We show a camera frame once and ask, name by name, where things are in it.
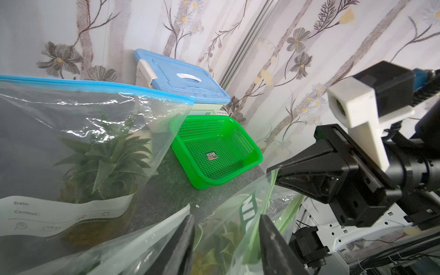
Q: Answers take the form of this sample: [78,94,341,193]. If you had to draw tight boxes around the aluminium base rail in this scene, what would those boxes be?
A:
[293,198,440,270]

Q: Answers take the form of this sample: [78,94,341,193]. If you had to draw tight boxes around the green zip bag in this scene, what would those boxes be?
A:
[191,173,305,275]

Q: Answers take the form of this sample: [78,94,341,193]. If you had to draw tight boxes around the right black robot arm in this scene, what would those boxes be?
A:
[273,62,440,228]

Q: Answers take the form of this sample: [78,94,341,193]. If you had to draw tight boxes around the green plastic basket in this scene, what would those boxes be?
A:
[171,115,263,190]

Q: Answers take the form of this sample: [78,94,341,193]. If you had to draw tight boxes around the blue lid storage box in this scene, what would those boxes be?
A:
[134,49,231,115]

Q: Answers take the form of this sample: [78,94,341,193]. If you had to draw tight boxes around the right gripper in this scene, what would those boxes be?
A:
[267,124,402,228]

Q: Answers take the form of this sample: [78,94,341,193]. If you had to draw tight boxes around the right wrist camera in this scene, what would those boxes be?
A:
[327,61,415,171]

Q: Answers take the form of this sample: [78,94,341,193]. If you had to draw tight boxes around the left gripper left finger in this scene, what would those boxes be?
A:
[144,214,195,275]

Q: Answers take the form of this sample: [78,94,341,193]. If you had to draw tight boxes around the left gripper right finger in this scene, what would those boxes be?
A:
[258,214,308,275]

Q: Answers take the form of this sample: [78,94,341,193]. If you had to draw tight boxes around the rear blue zip bag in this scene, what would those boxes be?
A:
[1,75,194,254]

